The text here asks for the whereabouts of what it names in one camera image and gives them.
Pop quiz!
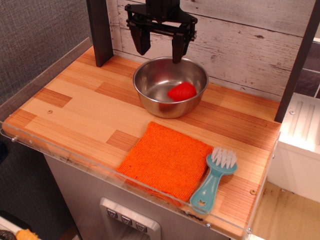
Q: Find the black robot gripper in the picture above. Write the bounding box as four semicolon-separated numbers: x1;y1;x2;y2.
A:
124;0;198;64

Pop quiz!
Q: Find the red toy strawberry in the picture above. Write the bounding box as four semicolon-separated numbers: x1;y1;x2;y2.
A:
167;82;197;102

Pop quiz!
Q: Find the stainless steel pot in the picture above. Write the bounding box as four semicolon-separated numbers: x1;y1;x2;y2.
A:
133;56;209;119

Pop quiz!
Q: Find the orange knitted cloth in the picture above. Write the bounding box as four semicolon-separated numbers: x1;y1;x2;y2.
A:
116;121;213;207

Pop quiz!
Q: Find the teal dish brush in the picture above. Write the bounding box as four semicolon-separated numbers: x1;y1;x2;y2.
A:
189;147;238;214

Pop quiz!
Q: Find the silver button panel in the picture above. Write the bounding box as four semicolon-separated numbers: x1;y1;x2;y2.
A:
99;197;162;240

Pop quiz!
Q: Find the grey toy cabinet front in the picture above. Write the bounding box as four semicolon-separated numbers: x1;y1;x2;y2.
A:
45;156;227;240

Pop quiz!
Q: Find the white toy sink unit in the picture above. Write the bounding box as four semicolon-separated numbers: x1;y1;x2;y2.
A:
267;93;320;202

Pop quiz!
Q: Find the orange and black object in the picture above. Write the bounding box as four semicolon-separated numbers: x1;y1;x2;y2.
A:
0;229;40;240

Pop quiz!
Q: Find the dark grey left post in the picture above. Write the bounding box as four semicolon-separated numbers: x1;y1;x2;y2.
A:
86;0;114;67

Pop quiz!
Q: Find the dark grey post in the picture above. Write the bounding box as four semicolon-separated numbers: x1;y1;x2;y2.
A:
274;0;320;123
86;0;114;67

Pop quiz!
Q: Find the dark grey right post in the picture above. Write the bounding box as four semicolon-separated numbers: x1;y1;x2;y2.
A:
274;0;320;123

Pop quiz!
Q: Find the clear acrylic guard rail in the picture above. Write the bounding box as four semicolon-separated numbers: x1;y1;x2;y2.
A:
0;119;282;240

